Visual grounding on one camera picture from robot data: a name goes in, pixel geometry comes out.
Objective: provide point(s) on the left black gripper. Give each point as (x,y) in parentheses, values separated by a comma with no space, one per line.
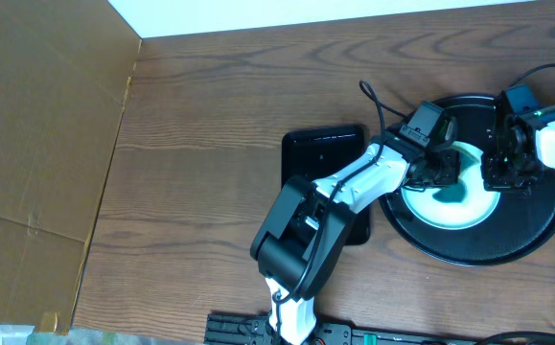
(443,169)

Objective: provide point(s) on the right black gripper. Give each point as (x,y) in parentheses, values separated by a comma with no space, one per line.
(498,172)

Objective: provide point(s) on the green yellow sponge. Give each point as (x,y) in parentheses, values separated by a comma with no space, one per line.
(457,192)

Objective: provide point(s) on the mint green plate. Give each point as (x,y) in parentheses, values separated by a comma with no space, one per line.
(477,206)

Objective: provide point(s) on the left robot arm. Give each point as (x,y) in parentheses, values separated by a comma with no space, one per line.
(295,274)

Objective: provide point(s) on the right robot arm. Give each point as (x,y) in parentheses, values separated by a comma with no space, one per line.
(525,148)

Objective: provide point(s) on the round black serving tray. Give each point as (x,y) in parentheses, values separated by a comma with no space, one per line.
(523,220)

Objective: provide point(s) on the black rectangular water tray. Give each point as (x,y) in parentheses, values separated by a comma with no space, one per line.
(317,153)

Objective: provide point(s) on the brown cardboard panel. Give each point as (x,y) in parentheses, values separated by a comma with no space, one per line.
(65,70)

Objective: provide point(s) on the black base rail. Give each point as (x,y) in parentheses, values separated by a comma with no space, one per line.
(237,330)

